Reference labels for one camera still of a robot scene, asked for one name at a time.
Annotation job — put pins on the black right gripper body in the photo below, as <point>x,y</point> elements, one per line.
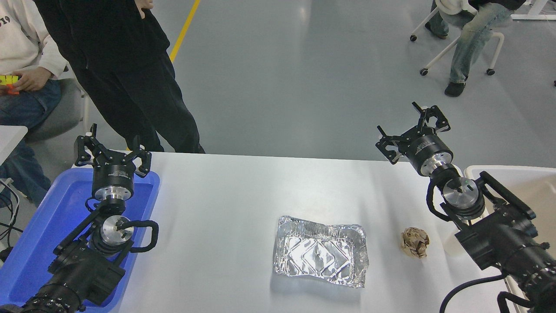
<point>423,148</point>

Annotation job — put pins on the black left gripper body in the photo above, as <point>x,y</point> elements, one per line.
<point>113,174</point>

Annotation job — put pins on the colourful puzzle cube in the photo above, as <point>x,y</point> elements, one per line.
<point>8,80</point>

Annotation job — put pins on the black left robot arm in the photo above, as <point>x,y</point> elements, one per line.
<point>82,274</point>

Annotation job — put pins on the person's left hand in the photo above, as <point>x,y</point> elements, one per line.
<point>34,78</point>

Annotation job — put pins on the person's hand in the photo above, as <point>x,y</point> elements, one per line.
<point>145,4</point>

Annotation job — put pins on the grey chair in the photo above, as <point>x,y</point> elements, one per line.
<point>61,113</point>

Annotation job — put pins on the small white side table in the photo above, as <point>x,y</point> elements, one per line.
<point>11,139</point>

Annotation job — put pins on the blue plastic tray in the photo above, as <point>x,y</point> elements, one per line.
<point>47,217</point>

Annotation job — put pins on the person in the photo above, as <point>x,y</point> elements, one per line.
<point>469,39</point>
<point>17,34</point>
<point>117,65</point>

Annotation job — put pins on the crumpled tan paper ball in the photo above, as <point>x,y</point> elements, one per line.
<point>415,243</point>

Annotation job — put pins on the white wheeled chair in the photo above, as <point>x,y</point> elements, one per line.
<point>497,48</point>

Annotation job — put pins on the large pale bin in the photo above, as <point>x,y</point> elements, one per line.
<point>538,187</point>

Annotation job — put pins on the silver foil tray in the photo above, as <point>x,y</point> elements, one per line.
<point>319,254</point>

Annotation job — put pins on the white desk frame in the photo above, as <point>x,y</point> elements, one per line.
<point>538,16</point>

